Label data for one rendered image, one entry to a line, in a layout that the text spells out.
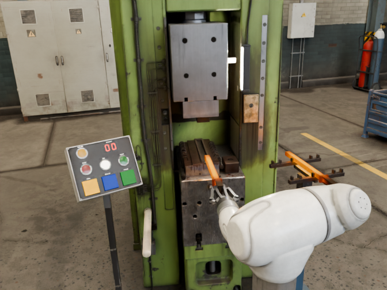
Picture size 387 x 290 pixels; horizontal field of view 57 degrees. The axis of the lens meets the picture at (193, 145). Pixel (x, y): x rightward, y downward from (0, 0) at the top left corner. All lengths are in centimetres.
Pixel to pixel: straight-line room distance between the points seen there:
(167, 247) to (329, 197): 181
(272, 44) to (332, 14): 748
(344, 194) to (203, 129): 179
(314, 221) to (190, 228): 149
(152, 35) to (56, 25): 511
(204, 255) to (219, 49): 126
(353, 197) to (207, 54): 129
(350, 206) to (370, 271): 225
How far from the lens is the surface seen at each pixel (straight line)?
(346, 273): 299
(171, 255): 258
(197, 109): 199
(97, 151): 193
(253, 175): 235
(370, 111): 577
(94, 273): 296
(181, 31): 192
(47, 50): 713
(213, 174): 177
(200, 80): 195
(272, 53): 218
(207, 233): 226
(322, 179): 189
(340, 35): 980
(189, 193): 210
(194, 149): 232
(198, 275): 251
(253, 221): 75
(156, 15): 206
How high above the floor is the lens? 182
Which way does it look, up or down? 20 degrees down
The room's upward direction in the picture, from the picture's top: 2 degrees counter-clockwise
